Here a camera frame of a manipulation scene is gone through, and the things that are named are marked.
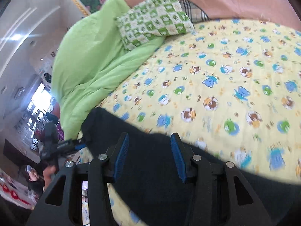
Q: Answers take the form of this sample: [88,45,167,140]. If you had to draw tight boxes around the black pants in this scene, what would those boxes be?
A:
[81,107,301,226]

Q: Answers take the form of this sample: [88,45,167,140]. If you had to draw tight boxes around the green blanket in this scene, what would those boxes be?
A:
[50,0,165,140]

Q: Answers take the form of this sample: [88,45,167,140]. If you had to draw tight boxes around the red and white cloth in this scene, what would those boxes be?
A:
[0,169,32,210]

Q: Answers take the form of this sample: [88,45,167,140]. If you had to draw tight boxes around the plaid pillow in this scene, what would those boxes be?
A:
[180,0,210,24]

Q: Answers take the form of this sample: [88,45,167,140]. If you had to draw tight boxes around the person's left hand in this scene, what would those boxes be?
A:
[42,165,57,192]

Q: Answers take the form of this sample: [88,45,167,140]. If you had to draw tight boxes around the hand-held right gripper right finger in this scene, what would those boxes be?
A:
[170,132,277,226]

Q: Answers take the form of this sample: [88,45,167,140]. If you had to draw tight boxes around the green checked pillow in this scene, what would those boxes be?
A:
[114,0,195,51]

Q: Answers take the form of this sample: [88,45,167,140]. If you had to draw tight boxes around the yellow cartoon printed bed sheet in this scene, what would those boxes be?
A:
[78,18,301,226]

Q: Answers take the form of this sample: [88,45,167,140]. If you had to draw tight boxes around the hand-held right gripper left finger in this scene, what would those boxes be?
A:
[26,132,130,226]

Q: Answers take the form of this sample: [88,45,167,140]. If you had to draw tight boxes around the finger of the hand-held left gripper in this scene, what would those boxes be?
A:
[58,138,87,151]

